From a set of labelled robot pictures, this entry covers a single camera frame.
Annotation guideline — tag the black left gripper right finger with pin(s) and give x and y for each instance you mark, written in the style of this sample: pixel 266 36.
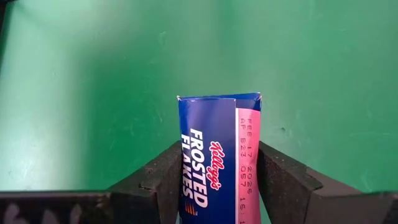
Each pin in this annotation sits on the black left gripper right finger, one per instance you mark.
pixel 286 193

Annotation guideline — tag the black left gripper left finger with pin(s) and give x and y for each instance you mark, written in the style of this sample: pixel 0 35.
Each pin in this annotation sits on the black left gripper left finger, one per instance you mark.
pixel 155 193

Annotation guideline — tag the Frosted Flakes cereal box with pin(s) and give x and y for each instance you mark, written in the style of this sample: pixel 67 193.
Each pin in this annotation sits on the Frosted Flakes cereal box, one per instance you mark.
pixel 211 155

